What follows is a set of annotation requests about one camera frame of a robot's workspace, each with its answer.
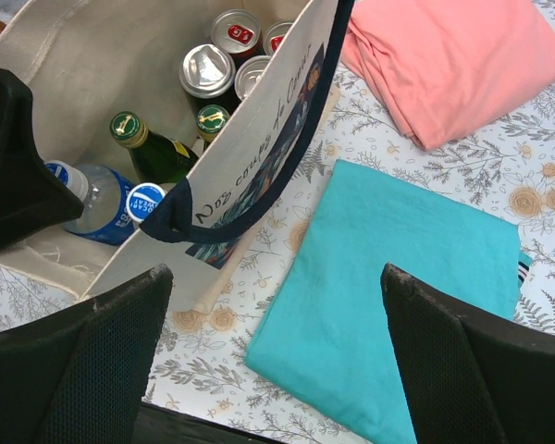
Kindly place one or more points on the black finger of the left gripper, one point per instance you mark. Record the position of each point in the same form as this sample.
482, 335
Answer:
31, 197

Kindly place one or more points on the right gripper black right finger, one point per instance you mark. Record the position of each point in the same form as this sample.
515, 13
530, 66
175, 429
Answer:
468, 376

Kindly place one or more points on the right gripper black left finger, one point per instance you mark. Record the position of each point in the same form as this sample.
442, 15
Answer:
78, 375

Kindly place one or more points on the Pocari Sweat bottle blue label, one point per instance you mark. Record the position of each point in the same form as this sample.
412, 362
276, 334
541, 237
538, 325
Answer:
103, 193

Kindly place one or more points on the Pocari Sweat bottle cloudy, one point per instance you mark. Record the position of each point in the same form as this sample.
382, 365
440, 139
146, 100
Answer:
144, 198

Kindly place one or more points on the beige canvas tote bag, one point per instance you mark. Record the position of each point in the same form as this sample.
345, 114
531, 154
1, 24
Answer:
236, 162

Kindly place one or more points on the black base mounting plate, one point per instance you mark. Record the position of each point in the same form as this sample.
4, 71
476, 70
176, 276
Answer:
155, 424

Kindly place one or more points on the green Perrier bottle near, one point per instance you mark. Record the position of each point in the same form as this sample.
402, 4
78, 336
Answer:
155, 157

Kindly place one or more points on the green perrier bottle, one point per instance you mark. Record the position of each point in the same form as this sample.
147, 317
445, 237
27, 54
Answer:
155, 157
210, 120

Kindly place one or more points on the teal folded cloth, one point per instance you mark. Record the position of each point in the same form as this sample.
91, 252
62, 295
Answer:
325, 340

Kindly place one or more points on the green Perrier bottle far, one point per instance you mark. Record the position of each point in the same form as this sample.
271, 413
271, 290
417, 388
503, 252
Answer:
210, 120

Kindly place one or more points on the dark can dented lid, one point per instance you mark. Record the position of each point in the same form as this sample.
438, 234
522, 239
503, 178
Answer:
207, 76

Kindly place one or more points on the dark can silver pull-tab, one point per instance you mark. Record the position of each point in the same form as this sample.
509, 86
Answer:
248, 74

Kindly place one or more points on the red tab can left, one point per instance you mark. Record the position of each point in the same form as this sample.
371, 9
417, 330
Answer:
238, 33

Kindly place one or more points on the red tab can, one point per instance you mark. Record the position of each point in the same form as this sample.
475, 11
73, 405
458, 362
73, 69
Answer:
275, 35
238, 33

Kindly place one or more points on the red tab can right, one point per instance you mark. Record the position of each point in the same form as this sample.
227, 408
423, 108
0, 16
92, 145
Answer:
275, 35

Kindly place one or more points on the pink folded cloth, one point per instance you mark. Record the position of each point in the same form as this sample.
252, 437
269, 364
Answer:
444, 69

